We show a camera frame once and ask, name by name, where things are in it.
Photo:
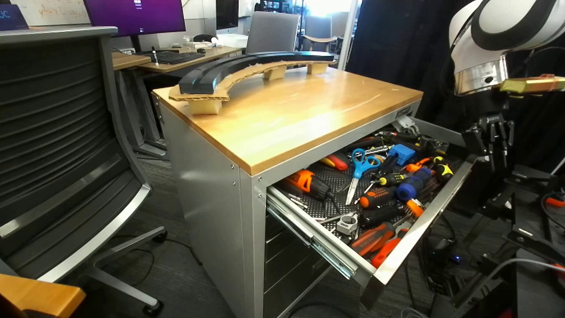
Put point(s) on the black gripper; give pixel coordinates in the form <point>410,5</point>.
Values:
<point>491,127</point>

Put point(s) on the thin orange tool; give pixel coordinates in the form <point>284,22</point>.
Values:
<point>419,166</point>

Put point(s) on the black equipment stand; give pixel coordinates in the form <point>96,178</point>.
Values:
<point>532,236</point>

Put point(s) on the white silver tool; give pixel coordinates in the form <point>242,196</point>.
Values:
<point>408,125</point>

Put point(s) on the blue block tool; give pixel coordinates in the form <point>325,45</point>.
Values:
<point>401,155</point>

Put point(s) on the grey metal tool drawer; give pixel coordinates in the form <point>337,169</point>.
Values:
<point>424,222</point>

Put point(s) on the orange black short screwdriver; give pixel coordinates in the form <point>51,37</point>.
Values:
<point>374,199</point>

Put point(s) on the black screwdriver with orange collar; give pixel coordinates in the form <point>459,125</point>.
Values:
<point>382,217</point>

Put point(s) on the black curtain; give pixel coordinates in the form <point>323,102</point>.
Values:
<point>399,54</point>

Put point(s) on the red black striped screwdriver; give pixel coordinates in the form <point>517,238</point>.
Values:
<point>371,240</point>

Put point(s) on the small red orange screwdriver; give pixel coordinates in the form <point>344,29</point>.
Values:
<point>336,164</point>

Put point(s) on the silver metal socket piece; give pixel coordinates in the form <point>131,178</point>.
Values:
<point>348,224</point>

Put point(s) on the orange black utility knife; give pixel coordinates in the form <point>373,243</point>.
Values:
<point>306,181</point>

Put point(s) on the grey cabinet with wooden top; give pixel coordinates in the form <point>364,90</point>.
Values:
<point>276,116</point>

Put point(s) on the grey padded office chair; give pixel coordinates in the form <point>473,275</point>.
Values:
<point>272,33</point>

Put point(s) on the curved wooden black track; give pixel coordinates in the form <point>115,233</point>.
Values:
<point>235,68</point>

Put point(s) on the black dark monitor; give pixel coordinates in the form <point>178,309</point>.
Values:
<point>226,14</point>

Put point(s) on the black keyboard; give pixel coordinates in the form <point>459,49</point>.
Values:
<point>177,58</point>

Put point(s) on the dark bottle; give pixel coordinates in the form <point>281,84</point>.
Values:
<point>156,56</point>

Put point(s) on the wooden office desk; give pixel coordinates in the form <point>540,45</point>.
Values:
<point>133,61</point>

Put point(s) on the purple screen monitor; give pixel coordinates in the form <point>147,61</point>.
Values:
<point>134,15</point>

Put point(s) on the black mesh office chair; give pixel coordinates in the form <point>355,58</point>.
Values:
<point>53,148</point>

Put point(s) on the wooden board corner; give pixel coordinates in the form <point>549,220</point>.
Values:
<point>37,294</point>

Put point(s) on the small purple screen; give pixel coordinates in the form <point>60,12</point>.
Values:
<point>11,19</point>

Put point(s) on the gold wrist camera bar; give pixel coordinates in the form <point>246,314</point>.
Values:
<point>532,86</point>

